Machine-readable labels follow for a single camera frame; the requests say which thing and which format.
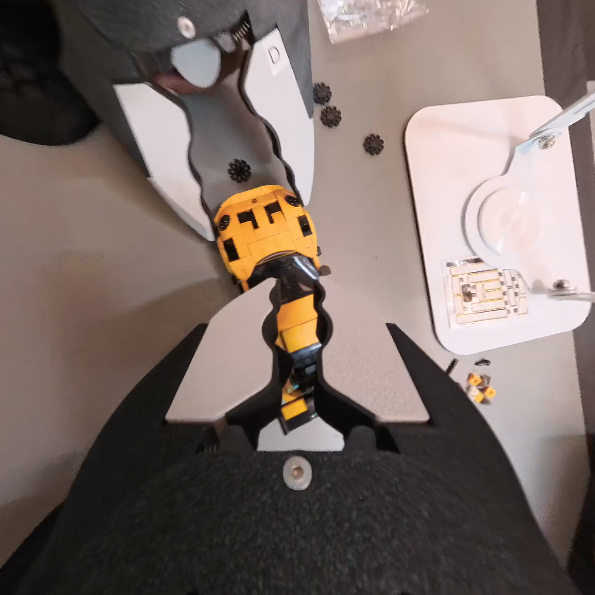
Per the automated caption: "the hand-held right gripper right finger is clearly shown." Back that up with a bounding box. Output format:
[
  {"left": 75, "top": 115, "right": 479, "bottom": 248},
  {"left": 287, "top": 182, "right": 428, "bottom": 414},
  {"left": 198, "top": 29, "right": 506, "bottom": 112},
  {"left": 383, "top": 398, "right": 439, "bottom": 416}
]
[{"left": 316, "top": 279, "right": 429, "bottom": 425}]

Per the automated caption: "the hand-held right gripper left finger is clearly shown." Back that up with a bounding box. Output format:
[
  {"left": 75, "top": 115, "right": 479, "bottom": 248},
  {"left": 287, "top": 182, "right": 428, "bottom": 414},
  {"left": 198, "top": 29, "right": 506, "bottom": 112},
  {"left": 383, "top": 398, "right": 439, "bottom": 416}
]
[{"left": 165, "top": 277, "right": 280, "bottom": 425}]

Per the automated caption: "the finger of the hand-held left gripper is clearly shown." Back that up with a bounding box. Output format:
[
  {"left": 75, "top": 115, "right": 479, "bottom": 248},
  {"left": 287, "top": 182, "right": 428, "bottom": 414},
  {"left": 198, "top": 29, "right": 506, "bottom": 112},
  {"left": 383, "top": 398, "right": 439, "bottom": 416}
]
[
  {"left": 113, "top": 82, "right": 218, "bottom": 242},
  {"left": 239, "top": 28, "right": 316, "bottom": 206}
]

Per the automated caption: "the yellow and black lego car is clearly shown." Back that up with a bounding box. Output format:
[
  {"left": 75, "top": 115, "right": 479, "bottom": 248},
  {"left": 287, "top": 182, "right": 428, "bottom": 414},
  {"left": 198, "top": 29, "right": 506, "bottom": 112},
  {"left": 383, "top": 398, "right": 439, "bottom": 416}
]
[{"left": 213, "top": 184, "right": 332, "bottom": 435}]

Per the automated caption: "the pile of small lego pieces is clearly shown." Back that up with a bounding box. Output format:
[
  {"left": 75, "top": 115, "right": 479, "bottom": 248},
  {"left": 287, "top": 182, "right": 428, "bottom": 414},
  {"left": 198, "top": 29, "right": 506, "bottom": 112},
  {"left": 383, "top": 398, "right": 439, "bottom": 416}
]
[{"left": 447, "top": 356, "right": 498, "bottom": 406}]

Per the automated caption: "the lego sticker sheet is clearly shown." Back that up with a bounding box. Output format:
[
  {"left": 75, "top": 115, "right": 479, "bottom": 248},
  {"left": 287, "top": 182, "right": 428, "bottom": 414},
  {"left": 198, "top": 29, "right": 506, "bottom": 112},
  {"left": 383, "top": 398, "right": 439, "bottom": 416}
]
[{"left": 442, "top": 257, "right": 529, "bottom": 331}]

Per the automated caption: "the person's left hand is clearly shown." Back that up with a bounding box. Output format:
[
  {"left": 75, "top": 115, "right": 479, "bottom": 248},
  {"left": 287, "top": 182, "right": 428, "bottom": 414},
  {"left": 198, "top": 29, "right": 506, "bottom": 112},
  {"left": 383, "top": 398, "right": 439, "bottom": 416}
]
[{"left": 155, "top": 70, "right": 199, "bottom": 97}]

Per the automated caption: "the clear crumpled plastic bag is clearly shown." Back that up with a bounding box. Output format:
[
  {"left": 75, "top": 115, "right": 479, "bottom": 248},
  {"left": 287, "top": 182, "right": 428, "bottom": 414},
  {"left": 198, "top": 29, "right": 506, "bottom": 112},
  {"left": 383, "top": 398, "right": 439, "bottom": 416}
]
[{"left": 317, "top": 0, "right": 429, "bottom": 45}]

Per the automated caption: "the white monitor stand base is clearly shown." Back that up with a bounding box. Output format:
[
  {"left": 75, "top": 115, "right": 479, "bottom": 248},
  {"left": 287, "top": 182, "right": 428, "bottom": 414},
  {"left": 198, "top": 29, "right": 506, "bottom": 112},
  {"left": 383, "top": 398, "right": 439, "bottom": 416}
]
[{"left": 403, "top": 95, "right": 592, "bottom": 356}]

